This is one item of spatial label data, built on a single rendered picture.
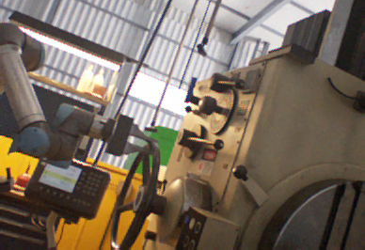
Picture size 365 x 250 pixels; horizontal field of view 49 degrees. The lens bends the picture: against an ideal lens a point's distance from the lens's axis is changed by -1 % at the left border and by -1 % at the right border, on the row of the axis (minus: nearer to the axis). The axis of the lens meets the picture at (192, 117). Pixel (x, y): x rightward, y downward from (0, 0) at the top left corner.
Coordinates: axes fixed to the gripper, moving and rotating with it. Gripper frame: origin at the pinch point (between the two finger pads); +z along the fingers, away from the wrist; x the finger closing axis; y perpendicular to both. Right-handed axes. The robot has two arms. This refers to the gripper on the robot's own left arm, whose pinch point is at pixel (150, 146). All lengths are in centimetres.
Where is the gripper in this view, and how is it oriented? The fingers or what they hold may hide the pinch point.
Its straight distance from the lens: 135.9
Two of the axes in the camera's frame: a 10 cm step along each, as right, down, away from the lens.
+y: -3.8, 1.9, 9.1
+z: 8.9, 3.5, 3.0
